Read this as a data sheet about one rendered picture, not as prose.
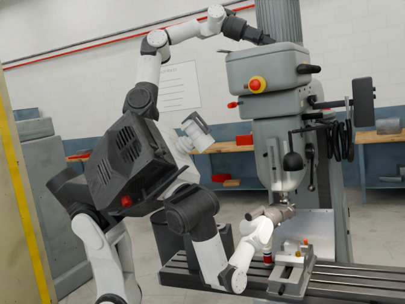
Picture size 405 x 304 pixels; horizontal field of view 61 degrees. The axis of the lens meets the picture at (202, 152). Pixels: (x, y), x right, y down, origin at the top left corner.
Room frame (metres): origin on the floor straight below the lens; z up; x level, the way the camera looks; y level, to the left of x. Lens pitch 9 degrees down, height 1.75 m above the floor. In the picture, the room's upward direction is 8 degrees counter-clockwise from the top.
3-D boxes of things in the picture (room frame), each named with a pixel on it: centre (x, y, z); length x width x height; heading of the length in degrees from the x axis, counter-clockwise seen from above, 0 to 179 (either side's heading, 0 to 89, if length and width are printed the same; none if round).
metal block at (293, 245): (1.41, -0.33, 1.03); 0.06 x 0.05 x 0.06; 61
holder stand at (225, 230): (1.59, 0.03, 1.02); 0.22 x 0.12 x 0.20; 75
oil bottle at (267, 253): (1.51, -0.23, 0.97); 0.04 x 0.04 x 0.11
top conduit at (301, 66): (1.38, -0.47, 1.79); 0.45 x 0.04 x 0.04; 154
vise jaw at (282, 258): (1.36, -0.31, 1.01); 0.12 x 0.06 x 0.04; 61
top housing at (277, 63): (1.43, -0.33, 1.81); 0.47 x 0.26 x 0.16; 154
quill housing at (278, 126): (1.42, -0.33, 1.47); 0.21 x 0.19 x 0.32; 64
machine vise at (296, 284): (1.39, -0.32, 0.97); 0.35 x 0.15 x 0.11; 151
